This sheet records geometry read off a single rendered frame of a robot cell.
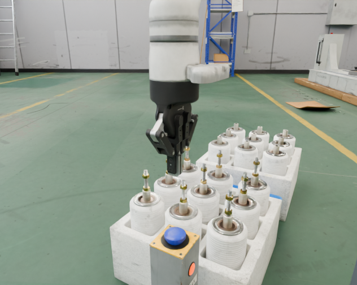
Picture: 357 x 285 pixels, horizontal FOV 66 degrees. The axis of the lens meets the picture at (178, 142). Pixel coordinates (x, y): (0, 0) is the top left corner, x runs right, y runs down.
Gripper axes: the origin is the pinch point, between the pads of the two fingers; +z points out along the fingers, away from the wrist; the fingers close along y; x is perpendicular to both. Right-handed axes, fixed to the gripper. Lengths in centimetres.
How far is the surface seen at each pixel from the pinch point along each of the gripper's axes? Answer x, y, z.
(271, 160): 4, -66, 23
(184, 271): 3.4, 2.7, 18.8
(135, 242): -17.7, -9.6, 30.3
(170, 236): -0.3, 1.2, 13.8
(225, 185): -4.0, -37.6, 22.7
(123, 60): -434, -495, 19
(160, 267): -1.2, 3.5, 19.5
